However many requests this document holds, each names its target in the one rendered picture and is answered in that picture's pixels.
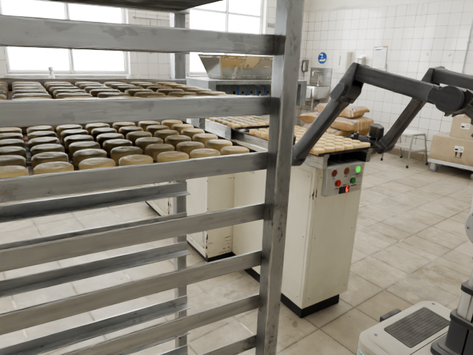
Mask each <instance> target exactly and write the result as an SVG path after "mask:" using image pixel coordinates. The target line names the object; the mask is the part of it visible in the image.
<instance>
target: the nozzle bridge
mask: <svg viewBox="0 0 473 355"><path fill-rule="evenodd" d="M186 79H187V86H192V87H198V88H199V89H211V91H212V92H225V94H233V91H235V94H236V95H237V94H238V87H237V85H238V86H239V95H241V94H242V93H241V92H242V91H244V96H246V93H247V87H246V85H247V86H248V94H247V96H250V93H251V91H253V96H254V95H255V92H256V96H258V92H259V91H261V96H262V95H263V93H264V86H265V94H264V96H266V94H267V91H269V94H270V96H271V87H272V86H271V84H272V80H219V79H213V78H209V77H186ZM255 85H256V87H255ZM262 85H264V86H262ZM256 88H257V91H256ZM306 89H307V81H305V80H299V81H298V91H297V100H296V105H297V106H305V98H306ZM191 124H192V125H195V126H197V127H199V128H202V129H204V130H205V129H206V119H205V118H191Z"/></svg>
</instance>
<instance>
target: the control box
mask: <svg viewBox="0 0 473 355"><path fill-rule="evenodd" d="M358 166H360V172H358V173H357V172H356V168H357V167H358ZM363 166H364V163H363V162H360V161H357V162H352V163H344V164H339V165H334V166H327V168H326V169H323V178H322V191H321V195H322V196H324V197H329V196H333V195H337V194H343V193H346V191H347V190H348V191H347V192H352V191H356V190H359V189H360V186H361V181H362V171H363ZM346 168H349V173H348V174H347V175H346V174H345V173H344V171H345V169H346ZM334 170H336V171H337V174H336V176H335V177H333V176H332V172H333V171H334ZM351 178H355V179H356V181H355V183H353V184H352V183H351ZM337 180H340V181H341V185H340V186H339V187H337V186H336V181H337ZM347 186H348V188H347V190H346V187H347ZM342 187H343V188H342ZM341 188H342V189H343V192H342V191H341ZM341 192H342V193H341Z"/></svg>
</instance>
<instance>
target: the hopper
mask: <svg viewBox="0 0 473 355"><path fill-rule="evenodd" d="M197 55H198V57H199V58H200V60H201V62H202V64H203V67H204V69H205V71H206V73H207V75H208V77H209V78H213V79H219V80H271V79H272V64H273V56H242V55H224V54H197Z"/></svg>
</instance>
